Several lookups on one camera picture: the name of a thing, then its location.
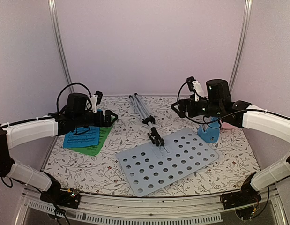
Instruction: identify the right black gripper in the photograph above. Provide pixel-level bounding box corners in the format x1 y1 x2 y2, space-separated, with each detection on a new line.
171 97 223 118

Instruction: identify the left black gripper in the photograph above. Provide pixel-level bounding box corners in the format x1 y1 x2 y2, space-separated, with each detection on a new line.
74 109 119 128

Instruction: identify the blue sheet music page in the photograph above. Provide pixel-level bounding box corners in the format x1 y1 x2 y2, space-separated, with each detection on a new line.
63 126 100 149

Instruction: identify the light blue music stand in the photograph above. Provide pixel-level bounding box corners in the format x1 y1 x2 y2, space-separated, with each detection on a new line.
115 93 219 197

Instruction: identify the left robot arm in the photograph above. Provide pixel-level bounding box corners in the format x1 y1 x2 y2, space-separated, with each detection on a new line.
0 91 118 203

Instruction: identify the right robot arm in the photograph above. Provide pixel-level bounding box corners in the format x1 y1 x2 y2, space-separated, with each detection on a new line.
171 77 290 204

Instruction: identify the green sheet music page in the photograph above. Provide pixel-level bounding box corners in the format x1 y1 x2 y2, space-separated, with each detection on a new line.
63 127 112 156

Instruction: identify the blue metronome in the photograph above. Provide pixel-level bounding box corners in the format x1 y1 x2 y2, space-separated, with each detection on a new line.
197 116 222 143

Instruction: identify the pink plate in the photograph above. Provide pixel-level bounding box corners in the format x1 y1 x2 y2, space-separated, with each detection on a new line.
222 123 234 130

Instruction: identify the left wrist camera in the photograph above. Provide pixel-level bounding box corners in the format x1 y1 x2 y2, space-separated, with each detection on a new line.
90 91 103 113

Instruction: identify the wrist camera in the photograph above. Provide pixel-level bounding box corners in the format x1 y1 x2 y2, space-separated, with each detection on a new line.
90 91 103 113
186 76 204 97

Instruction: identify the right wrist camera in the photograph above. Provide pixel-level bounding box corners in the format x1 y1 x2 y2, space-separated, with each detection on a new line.
186 76 204 97

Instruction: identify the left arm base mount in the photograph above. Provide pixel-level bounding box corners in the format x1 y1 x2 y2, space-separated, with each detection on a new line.
40 188 81 209

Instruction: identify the front aluminium rail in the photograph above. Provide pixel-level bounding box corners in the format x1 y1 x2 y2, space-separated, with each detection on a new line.
15 186 288 225

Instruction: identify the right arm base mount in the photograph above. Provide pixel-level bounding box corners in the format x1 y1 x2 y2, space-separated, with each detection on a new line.
220 190 261 220

